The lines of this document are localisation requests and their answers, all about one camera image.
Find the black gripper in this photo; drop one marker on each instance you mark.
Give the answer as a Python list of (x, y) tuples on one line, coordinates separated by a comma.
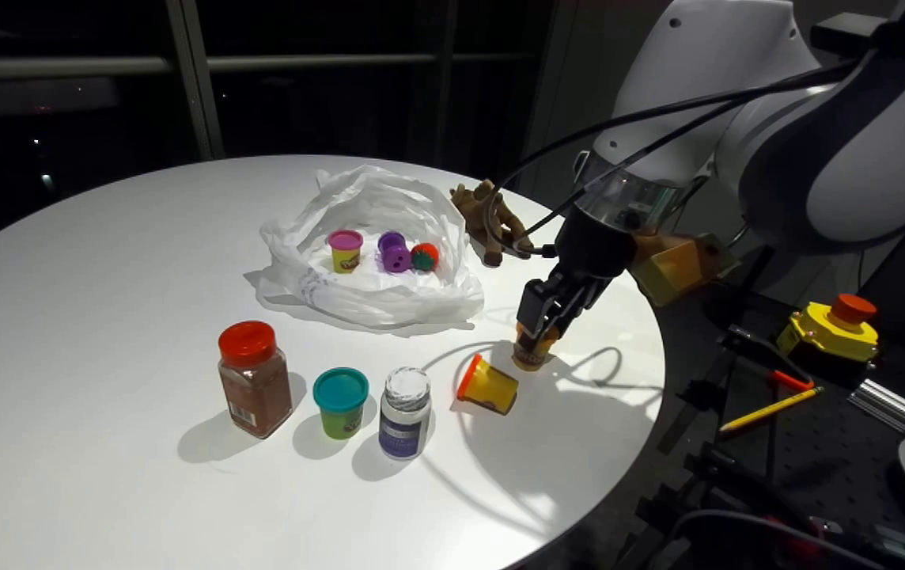
[(592, 247)]

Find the yellow container light orange lid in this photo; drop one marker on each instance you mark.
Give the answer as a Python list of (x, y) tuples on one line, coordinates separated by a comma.
[(534, 357)]

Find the yellow container red-orange lid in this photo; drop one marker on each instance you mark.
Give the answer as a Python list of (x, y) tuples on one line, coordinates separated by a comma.
[(489, 383)]

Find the red toy strawberry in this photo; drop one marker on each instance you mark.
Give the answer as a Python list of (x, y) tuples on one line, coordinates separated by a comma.
[(426, 258)]

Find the purple plastic container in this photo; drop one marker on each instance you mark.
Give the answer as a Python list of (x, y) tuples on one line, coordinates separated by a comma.
[(394, 251)]

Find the yellow-green container magenta lid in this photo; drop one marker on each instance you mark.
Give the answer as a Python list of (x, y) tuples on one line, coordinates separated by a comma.
[(348, 251)]

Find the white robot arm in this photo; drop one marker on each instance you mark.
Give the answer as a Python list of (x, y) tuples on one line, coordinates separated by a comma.
[(716, 41)]

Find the brown toy deer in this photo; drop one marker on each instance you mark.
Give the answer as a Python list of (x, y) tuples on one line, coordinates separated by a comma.
[(487, 216)]

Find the white-lid jar blue label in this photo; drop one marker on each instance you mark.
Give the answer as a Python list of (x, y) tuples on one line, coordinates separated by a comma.
[(408, 412)]

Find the white plastic bag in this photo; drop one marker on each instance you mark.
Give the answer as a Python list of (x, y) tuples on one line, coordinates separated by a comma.
[(369, 295)]

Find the green container teal lid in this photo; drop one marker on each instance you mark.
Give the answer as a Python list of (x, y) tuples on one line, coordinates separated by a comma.
[(340, 399)]

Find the yellow emergency stop button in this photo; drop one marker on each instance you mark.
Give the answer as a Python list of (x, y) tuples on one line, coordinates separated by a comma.
[(833, 331)]

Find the brown spice jar red lid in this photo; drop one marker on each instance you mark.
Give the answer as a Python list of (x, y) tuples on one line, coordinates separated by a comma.
[(254, 383)]

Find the yellowish wrist camera box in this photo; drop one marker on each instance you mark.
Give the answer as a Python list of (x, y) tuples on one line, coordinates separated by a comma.
[(676, 270)]

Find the aluminium rail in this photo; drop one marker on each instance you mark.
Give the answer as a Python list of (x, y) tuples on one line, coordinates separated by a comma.
[(897, 402)]

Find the grey camera on mount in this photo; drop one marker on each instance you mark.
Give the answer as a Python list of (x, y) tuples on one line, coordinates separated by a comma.
[(843, 27)]

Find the metal window post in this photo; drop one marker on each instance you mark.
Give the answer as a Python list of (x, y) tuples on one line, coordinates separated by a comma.
[(195, 79)]

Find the horizontal window rail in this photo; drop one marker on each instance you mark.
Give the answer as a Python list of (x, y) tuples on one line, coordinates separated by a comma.
[(73, 67)]

